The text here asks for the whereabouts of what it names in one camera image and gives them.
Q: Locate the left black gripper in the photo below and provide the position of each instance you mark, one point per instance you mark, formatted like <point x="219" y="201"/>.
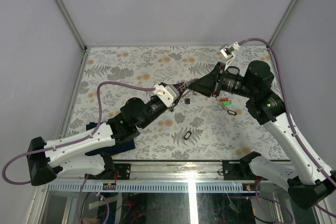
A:
<point x="172" y="108"/>

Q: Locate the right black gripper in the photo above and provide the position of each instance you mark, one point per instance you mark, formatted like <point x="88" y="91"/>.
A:
<point x="210" y="83"/>

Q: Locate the silver keyring holder with rings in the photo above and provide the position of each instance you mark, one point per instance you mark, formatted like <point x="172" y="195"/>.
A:
<point x="182" y="87"/>

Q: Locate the black oval key tag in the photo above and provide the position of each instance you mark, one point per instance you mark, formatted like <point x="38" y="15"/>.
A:
<point x="187" y="135"/>

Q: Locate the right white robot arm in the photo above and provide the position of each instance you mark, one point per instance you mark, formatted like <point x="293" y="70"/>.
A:
<point x="312" y="179"/>

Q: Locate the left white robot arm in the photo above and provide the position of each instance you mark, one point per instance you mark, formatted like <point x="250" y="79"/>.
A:
<point x="65" y="157"/>

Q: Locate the green key tag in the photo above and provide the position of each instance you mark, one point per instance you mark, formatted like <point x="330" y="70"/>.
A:
<point x="226" y="103"/>

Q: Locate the floral patterned table mat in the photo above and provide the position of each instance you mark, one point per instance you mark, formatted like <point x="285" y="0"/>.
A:
<point x="215" y="133"/>

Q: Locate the black key with fob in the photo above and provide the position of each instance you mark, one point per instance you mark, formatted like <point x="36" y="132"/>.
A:
<point x="232" y="112"/>

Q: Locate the dark blue cloth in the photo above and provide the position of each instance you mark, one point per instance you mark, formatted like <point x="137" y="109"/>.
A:
<point x="123" y="135"/>

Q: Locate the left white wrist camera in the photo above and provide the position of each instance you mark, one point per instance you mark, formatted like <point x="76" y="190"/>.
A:
<point x="165" y="93"/>

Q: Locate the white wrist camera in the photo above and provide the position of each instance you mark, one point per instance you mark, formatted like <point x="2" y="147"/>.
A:
<point x="165" y="93"/>
<point x="229" y="53"/>

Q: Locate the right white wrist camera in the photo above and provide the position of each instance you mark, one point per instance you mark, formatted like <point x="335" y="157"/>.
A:
<point x="229" y="53"/>

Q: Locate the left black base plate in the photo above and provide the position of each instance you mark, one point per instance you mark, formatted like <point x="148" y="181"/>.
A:
<point x="122" y="171"/>

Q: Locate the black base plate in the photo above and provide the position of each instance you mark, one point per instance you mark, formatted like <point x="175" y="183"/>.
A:
<point x="238" y="170"/>
<point x="122" y="171"/>

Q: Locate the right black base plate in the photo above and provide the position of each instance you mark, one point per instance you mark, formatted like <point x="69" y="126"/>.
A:
<point x="238" y="170"/>

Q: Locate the slotted grey cable duct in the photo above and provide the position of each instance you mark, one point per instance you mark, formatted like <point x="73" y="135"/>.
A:
<point x="142" y="187"/>

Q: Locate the right aluminium frame post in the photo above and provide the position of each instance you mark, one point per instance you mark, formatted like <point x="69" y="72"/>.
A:
<point x="282" y="23"/>

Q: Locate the aluminium frame post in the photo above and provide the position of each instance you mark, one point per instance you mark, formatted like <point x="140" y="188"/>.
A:
<point x="70" y="24"/>
<point x="282" y="23"/>

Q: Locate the left aluminium frame post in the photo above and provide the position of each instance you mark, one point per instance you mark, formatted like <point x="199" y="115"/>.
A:
<point x="70" y="24"/>

